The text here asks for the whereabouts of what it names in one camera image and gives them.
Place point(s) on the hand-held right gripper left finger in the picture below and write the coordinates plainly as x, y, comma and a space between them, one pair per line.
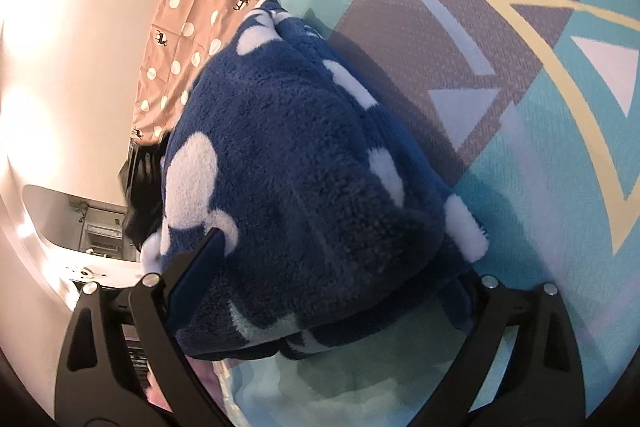
195, 272

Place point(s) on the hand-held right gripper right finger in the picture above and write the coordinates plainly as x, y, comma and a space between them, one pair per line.
492, 307

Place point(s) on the blue fleece star print jacket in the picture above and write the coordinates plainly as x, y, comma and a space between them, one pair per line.
300, 167

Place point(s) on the black clothes pile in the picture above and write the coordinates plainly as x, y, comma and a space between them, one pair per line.
142, 197

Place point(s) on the white ladder rack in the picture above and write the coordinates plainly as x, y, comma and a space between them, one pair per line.
136, 352

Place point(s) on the mirror cabinet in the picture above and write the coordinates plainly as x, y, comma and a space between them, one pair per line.
102, 229

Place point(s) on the green plant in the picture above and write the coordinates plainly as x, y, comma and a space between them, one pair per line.
79, 206

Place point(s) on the teal and grey patterned bedsheet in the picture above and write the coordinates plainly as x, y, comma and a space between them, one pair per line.
525, 157

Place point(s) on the pink polka dot sheet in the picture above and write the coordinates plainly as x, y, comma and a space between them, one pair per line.
200, 7

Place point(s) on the white round wall fixture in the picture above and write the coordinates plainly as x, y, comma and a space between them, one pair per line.
82, 273

